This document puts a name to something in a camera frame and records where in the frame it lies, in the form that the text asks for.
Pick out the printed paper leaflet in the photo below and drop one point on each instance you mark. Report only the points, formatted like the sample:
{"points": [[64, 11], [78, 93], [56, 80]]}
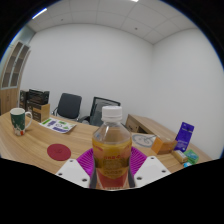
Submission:
{"points": [[57, 125]]}

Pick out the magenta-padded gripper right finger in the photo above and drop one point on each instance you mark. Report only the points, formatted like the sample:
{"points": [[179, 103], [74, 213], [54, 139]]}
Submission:
{"points": [[148, 170]]}

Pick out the grey mesh office chair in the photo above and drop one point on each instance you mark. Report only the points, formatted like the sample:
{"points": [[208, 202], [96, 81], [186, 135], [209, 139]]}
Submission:
{"points": [[96, 113]]}

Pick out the wooden shelf cabinet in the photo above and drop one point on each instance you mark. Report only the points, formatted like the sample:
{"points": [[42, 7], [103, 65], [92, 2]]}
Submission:
{"points": [[11, 80]]}

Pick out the flat round red coaster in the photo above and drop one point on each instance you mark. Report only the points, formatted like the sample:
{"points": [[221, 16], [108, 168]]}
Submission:
{"points": [[59, 152]]}

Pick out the tall dark brown box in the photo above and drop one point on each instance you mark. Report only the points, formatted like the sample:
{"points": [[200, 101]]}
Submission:
{"points": [[23, 100]]}

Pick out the clear bottle with amber drink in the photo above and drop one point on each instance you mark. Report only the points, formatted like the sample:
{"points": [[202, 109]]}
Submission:
{"points": [[111, 153]]}

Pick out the purple standing box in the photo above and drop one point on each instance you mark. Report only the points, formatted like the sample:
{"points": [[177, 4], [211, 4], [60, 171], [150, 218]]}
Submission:
{"points": [[184, 136]]}

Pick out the small ceiling light panel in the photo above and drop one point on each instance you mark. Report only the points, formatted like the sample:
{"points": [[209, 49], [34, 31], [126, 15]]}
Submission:
{"points": [[39, 13]]}

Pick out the brown cardboard carton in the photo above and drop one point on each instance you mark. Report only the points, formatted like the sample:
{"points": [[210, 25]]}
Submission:
{"points": [[38, 111]]}

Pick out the large ceiling light panel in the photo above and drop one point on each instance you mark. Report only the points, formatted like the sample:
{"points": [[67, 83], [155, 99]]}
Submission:
{"points": [[134, 0]]}

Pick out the green and white mug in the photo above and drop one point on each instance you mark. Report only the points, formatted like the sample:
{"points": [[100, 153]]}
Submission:
{"points": [[18, 121]]}

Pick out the small yellow box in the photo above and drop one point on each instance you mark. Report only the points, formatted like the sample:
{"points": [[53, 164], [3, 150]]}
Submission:
{"points": [[180, 156]]}

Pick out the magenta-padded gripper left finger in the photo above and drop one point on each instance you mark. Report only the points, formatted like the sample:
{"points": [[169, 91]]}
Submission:
{"points": [[75, 171]]}

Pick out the black office chair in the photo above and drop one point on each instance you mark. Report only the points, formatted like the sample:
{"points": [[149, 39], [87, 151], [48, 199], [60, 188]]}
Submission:
{"points": [[68, 105]]}

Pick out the small light blue box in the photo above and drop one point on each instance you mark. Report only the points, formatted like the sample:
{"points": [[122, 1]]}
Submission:
{"points": [[187, 164]]}

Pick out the flat green box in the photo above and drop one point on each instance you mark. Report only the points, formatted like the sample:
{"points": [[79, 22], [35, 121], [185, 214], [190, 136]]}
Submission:
{"points": [[191, 156]]}

